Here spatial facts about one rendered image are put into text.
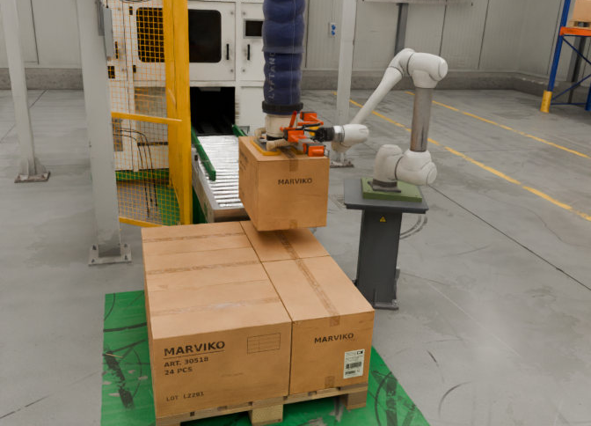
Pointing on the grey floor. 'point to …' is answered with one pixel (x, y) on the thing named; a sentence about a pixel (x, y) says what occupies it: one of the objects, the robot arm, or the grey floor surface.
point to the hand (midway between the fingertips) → (295, 135)
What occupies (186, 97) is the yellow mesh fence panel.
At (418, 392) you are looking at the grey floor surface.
